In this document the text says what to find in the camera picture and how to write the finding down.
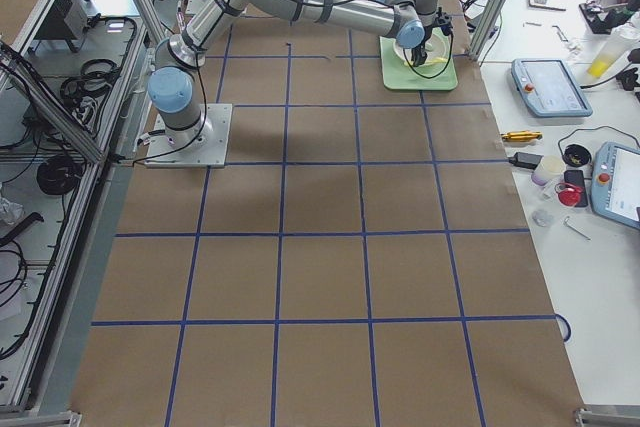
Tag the blue teach pendant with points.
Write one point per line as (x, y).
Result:
(549, 89)
(614, 188)

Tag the black power brick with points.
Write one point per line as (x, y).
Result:
(525, 160)

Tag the yellow liquid bottle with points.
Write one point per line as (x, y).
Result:
(620, 40)

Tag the yellow handled tool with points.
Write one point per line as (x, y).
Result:
(521, 136)

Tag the white paper cup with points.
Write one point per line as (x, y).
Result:
(549, 168)

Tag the yellow plastic fork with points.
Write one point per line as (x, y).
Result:
(429, 62)

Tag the red round object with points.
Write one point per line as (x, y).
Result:
(571, 195)

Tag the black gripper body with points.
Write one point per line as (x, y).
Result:
(418, 49)

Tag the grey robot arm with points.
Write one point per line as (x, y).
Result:
(179, 57)

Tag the white round plate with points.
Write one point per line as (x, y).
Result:
(439, 42)

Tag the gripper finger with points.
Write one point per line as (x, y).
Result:
(418, 55)

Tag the light green tray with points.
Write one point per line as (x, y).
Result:
(397, 76)

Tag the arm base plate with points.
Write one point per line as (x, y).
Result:
(204, 145)

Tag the smartphone on desk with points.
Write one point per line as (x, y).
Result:
(576, 177)

